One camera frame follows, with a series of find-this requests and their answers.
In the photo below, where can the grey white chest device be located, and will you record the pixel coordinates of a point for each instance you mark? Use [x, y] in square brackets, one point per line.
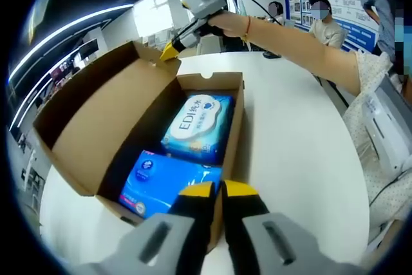
[389, 127]

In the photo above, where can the black desk object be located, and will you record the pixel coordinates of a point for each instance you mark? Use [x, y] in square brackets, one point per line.
[272, 55]

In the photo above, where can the blue tissue pack soft item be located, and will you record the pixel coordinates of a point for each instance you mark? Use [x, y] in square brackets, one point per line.
[154, 181]

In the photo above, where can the red picture wall screen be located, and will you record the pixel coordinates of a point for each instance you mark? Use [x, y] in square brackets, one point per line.
[61, 73]

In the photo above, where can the white ceiling light strip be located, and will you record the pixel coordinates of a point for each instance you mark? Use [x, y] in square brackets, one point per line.
[80, 23]

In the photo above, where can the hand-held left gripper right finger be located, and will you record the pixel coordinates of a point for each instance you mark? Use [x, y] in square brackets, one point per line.
[248, 223]

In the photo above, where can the person's right hand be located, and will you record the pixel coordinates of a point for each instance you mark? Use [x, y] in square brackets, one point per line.
[228, 22]

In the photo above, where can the white-flap wipes pack soft item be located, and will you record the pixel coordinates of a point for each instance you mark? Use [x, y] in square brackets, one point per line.
[196, 123]

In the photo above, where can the brown cardboard shoe box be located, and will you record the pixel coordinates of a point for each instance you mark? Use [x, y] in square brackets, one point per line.
[96, 107]

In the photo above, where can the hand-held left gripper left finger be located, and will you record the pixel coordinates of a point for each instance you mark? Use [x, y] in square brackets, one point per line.
[190, 223]

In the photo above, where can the black wall monitor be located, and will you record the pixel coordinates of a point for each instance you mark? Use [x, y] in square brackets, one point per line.
[88, 48]

